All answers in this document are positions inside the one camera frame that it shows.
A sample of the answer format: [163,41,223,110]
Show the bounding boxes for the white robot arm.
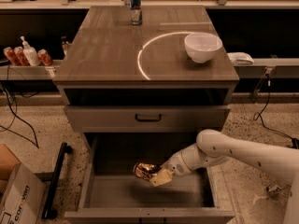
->
[149,129,299,224]

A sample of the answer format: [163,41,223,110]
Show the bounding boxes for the open lower grey drawer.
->
[64,133,235,224]

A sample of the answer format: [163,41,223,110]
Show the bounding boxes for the black floor cable left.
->
[0,64,40,149]

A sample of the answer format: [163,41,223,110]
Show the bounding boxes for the red soda can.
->
[14,47,29,66]
[37,49,53,66]
[3,47,20,65]

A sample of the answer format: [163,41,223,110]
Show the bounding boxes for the grey drawer cabinet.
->
[51,5,240,224]

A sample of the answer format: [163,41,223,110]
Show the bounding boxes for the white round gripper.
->
[149,151,191,187]

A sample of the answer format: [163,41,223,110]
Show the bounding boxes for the black floor cable right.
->
[252,73,299,149]

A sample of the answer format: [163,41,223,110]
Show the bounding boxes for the cardboard box with print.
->
[0,144,45,224]

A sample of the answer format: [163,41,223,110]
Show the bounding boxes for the closed grey drawer with handle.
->
[64,105,230,133]

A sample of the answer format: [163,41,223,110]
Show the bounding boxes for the small dark bottle behind cabinet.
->
[61,36,70,54]

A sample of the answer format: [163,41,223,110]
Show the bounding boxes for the black metal bar stand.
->
[41,142,73,219]

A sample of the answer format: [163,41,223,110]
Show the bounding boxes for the white folded cloth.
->
[228,52,254,65]

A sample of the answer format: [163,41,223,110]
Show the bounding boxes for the blue silver energy drink can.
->
[130,0,142,25]

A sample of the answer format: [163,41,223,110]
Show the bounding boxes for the orange gold can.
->
[133,162,161,181]

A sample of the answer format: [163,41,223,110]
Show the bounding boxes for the white bowl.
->
[184,32,222,63]

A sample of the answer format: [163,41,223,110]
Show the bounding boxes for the clear plastic bottle on floor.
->
[266,181,287,197]

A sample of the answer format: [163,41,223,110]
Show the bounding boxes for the red soda can far left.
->
[3,47,20,65]

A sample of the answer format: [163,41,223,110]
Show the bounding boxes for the black floor cable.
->
[252,73,299,149]
[0,64,40,149]

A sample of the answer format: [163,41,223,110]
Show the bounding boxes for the red soda can right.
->
[37,49,53,66]

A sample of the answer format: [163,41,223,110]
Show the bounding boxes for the white pump bottle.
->
[21,36,41,66]

